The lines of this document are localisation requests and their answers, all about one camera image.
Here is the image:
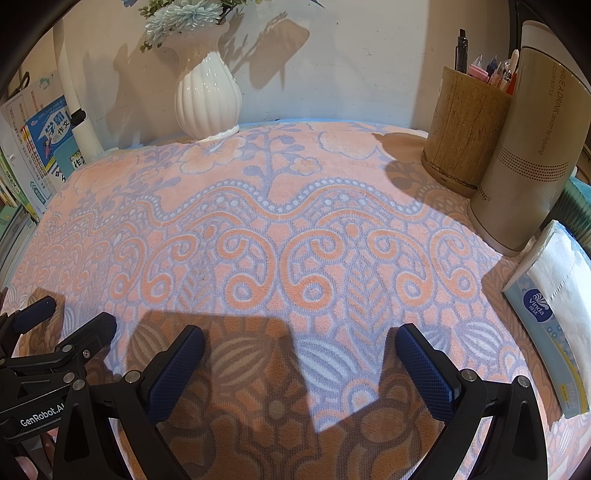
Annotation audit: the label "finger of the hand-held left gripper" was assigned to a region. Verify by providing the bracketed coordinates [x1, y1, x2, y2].
[55, 312, 117, 381]
[0, 298, 57, 359]

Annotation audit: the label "round head desk lamp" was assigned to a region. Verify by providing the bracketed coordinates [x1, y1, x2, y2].
[53, 21, 106, 157]

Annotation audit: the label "wooden pen holder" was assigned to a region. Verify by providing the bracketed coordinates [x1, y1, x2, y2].
[421, 66, 514, 198]

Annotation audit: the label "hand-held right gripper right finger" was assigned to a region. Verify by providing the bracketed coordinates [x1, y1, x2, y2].
[394, 323, 548, 480]

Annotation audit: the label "teal cover booklet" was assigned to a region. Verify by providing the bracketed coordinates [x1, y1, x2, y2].
[65, 152, 94, 186]

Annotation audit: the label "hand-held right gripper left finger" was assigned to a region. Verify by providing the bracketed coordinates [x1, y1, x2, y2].
[53, 324, 207, 480]

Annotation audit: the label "blue cover workbook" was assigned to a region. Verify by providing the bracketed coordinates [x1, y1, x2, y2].
[23, 95, 80, 209]

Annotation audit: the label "black binder clip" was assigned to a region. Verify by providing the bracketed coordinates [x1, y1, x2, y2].
[7, 71, 31, 99]

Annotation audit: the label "teal ribbed container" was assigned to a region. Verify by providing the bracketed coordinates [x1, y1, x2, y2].
[556, 176, 591, 232]

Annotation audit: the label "peach patterned blanket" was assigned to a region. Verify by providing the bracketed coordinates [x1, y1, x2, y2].
[0, 119, 583, 480]

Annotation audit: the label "pile of green books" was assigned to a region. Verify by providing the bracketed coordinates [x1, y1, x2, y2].
[0, 152, 41, 278]

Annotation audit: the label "artificial blue white flowers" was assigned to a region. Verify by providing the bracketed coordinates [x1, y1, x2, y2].
[121, 0, 326, 52]

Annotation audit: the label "beige insulated bottle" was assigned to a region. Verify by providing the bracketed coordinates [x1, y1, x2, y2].
[466, 21, 585, 258]

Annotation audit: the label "blue tissue pack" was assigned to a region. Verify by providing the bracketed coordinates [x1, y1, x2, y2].
[502, 220, 591, 419]

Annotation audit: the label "white ribbed ceramic vase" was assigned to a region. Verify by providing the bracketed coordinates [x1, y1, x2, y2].
[157, 21, 244, 142]

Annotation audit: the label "bunch of pens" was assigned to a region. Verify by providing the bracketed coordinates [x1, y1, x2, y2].
[456, 28, 520, 97]

